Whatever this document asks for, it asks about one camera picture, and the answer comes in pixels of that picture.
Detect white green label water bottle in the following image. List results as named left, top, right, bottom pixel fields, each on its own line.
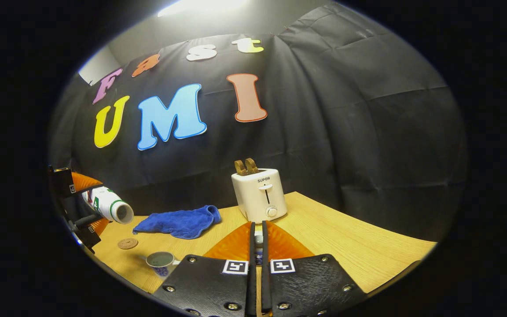
left=82, top=186, right=134, bottom=225

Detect white blue pattern teacup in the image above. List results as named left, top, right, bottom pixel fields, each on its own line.
left=141, top=251, right=180, bottom=278

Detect black backdrop cloth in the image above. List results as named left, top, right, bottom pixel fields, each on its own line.
left=49, top=2, right=467, bottom=243

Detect blue towel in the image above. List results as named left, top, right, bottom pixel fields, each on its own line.
left=132, top=205, right=222, bottom=240

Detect ceiling light panel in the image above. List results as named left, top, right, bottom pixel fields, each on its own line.
left=157, top=0, right=250, bottom=17

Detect white toaster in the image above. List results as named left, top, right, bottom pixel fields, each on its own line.
left=231, top=169, right=288, bottom=224

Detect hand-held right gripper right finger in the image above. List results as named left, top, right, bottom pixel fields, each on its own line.
left=261, top=220, right=368, bottom=317

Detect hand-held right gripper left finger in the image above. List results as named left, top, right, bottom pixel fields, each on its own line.
left=153, top=221, right=257, bottom=317

